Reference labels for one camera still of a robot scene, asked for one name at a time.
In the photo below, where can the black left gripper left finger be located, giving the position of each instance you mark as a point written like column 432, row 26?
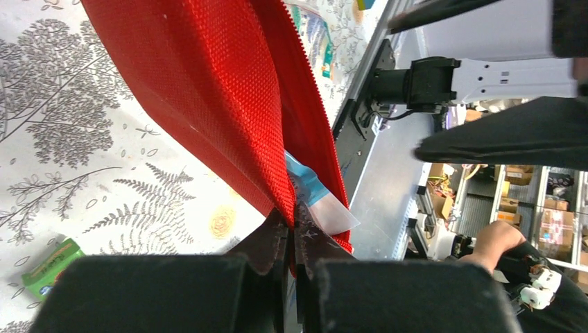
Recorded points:
column 239, row 291

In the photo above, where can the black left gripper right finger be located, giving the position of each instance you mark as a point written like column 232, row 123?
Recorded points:
column 339, row 293

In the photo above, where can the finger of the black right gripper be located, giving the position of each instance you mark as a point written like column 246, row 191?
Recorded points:
column 547, row 131

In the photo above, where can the blue cotton swab packet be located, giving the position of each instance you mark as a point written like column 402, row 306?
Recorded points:
column 328, row 212

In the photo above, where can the red first aid pouch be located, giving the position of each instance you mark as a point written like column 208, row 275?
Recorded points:
column 230, row 81

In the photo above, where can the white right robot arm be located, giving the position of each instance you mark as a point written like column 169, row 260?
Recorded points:
column 437, row 81

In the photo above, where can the operator hand in background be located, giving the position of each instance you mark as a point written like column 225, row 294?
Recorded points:
column 491, row 243

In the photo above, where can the green sachet lower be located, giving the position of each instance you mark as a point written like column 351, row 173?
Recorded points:
column 42, row 279

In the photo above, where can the floral table mat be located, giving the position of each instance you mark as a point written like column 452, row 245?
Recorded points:
column 81, row 160

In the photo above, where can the bandage roll packet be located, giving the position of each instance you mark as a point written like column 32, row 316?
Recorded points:
column 313, row 31

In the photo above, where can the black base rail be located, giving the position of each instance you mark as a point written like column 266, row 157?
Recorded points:
column 355, row 127

